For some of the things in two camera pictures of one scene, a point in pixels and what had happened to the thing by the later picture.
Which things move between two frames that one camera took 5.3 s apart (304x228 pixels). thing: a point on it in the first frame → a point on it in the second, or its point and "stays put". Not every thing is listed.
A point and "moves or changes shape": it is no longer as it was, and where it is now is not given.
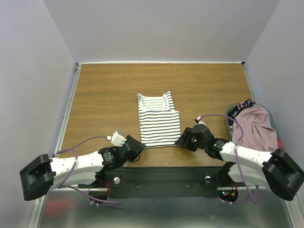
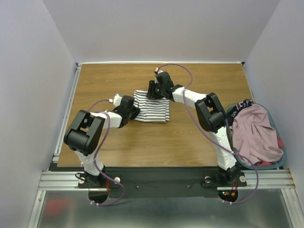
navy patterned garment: [232, 114] stays put
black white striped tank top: [160, 123] moves or changes shape
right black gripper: [185, 137] → [153, 91]
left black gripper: [141, 145] → [136, 111]
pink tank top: [259, 131] stays put
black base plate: [159, 182] stays put
